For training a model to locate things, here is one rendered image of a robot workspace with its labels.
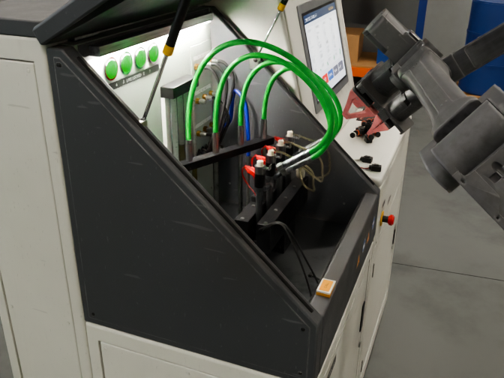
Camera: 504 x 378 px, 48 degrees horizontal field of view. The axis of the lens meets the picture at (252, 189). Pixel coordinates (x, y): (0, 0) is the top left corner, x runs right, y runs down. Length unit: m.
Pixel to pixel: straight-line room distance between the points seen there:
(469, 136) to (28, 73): 0.90
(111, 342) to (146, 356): 0.10
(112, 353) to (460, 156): 1.08
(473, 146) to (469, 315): 2.35
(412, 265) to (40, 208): 2.27
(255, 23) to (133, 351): 0.96
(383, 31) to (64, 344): 1.08
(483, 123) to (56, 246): 1.03
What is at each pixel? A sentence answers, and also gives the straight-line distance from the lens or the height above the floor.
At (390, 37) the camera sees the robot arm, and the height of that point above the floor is 1.50.
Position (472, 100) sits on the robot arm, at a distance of 0.66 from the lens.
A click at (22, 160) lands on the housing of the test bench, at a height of 1.20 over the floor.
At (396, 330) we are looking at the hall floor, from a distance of 2.74.
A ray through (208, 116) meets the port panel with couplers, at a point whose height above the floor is 1.13.
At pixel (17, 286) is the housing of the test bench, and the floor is 0.84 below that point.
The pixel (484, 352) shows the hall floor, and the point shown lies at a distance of 2.74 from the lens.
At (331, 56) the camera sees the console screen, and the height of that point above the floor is 1.24.
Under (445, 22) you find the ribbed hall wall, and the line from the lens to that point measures 7.76.
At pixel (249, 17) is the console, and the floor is 1.42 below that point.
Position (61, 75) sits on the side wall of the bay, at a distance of 1.19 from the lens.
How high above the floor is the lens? 1.67
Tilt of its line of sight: 25 degrees down
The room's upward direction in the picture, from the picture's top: 1 degrees clockwise
